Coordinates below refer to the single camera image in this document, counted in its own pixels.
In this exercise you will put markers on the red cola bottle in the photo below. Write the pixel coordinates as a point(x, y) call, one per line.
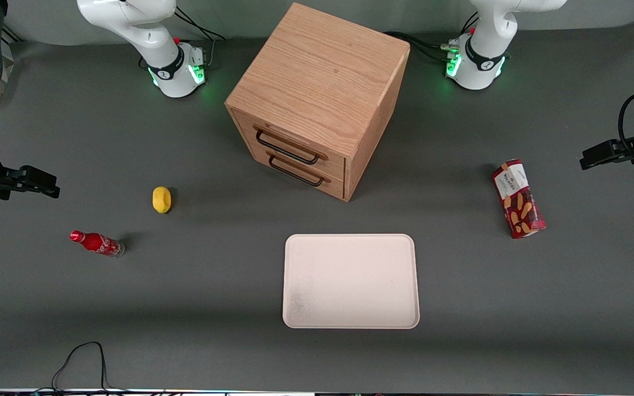
point(97, 242)

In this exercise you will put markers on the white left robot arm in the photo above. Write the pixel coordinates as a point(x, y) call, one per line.
point(487, 49)

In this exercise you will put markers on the red cookie box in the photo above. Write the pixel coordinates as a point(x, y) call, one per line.
point(518, 201)

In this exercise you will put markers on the wooden drawer cabinet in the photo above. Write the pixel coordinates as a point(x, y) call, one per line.
point(317, 77)

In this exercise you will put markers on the white rectangular tray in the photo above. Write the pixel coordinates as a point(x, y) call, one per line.
point(350, 280)

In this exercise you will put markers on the yellow lemon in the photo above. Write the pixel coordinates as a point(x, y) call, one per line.
point(162, 199)

